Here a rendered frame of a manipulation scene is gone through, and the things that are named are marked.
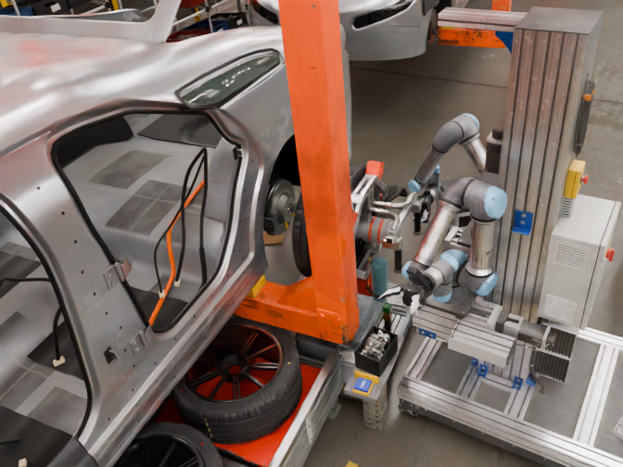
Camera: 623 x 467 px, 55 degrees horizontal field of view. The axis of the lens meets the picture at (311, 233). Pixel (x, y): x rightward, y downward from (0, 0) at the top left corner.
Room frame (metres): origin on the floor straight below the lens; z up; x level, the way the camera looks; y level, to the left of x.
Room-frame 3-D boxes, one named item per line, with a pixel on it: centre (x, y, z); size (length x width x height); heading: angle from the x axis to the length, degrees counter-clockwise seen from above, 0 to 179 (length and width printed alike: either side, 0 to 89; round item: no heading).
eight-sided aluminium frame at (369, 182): (2.57, -0.30, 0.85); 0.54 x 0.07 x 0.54; 151
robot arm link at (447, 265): (1.75, -0.50, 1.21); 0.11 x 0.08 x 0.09; 130
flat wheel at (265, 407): (2.05, 0.47, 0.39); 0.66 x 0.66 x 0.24
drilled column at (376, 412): (1.96, -0.23, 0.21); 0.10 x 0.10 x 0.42; 61
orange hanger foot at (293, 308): (2.31, 0.21, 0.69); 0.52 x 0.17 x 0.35; 61
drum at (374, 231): (2.53, -0.36, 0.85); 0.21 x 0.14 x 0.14; 61
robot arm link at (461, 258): (2.02, -0.62, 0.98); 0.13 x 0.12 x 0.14; 40
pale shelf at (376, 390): (1.98, -0.24, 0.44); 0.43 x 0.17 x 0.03; 151
